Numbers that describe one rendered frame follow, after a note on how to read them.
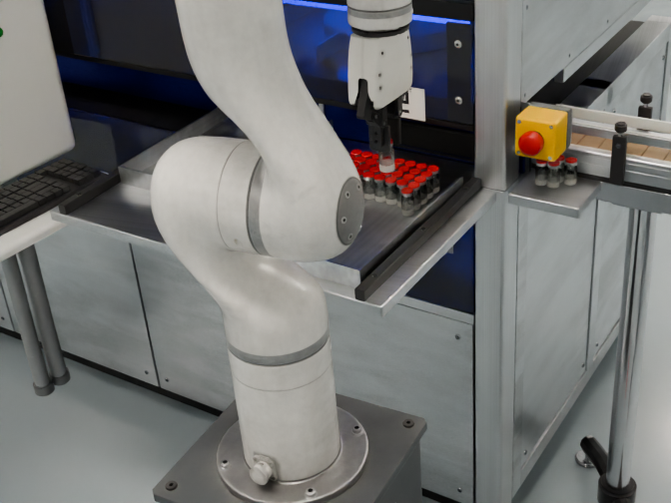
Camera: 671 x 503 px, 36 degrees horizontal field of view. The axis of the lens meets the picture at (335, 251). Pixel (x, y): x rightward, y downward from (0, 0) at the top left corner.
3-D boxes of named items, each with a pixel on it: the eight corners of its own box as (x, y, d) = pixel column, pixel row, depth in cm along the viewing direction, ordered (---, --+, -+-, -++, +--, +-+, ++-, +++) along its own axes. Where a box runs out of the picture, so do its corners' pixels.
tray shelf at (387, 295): (213, 120, 219) (212, 112, 218) (514, 182, 185) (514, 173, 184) (50, 220, 186) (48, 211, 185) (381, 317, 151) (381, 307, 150)
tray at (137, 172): (231, 115, 216) (229, 100, 214) (334, 136, 203) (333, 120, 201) (121, 183, 192) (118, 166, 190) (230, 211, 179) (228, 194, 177)
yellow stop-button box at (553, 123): (530, 139, 177) (532, 100, 174) (570, 146, 174) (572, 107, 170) (513, 156, 172) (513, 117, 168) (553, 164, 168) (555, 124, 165)
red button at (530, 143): (524, 147, 171) (525, 125, 169) (547, 151, 169) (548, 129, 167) (515, 156, 168) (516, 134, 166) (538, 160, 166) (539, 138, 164)
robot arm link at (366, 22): (369, -11, 137) (370, 11, 138) (335, 7, 131) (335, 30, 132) (424, -5, 133) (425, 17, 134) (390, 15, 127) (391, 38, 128)
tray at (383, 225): (338, 166, 191) (337, 150, 189) (463, 194, 178) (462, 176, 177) (227, 251, 168) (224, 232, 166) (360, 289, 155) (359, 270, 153)
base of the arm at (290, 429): (323, 530, 116) (309, 403, 107) (187, 482, 124) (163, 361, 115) (393, 427, 130) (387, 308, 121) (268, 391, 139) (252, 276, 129)
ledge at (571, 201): (538, 170, 188) (538, 161, 187) (606, 184, 182) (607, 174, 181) (507, 203, 178) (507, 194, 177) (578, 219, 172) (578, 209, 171)
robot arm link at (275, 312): (303, 374, 111) (281, 180, 99) (158, 343, 118) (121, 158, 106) (345, 314, 120) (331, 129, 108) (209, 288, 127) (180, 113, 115)
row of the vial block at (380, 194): (335, 186, 184) (335, 163, 182) (423, 206, 175) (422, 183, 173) (330, 191, 183) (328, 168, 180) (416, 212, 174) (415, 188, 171)
